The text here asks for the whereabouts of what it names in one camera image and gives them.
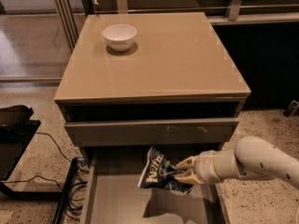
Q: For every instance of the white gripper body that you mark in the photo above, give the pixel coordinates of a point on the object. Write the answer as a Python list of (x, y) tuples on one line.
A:
[(204, 168)]

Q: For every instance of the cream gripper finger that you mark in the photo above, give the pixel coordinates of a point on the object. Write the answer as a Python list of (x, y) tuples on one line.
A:
[(187, 164), (187, 177)]

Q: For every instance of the blue Kettle chip bag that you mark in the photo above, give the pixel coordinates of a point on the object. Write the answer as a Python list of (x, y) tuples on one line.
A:
[(160, 173)]

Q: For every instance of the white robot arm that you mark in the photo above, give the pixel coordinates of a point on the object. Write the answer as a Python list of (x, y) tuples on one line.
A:
[(252, 158)]

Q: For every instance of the top drawer front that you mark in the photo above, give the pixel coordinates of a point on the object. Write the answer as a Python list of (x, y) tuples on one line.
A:
[(151, 132)]

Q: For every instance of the open middle drawer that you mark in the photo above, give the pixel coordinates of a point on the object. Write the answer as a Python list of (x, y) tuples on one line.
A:
[(113, 197)]

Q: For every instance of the taupe drawer cabinet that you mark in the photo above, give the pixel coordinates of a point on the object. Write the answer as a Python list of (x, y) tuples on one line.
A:
[(177, 68)]

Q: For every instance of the small dark floor object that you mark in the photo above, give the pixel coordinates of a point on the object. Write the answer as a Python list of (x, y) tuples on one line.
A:
[(291, 109)]

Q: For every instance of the black power strip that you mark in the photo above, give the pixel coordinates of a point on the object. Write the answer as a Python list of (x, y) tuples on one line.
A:
[(64, 195)]

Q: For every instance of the white ceramic bowl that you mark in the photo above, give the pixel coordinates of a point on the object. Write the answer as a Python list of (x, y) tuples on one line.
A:
[(119, 37)]

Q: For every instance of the black side table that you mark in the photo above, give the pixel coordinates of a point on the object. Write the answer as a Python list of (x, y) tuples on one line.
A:
[(16, 132)]

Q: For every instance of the metal railing frame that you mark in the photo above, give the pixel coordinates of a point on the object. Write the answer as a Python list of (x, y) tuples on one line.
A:
[(220, 12)]

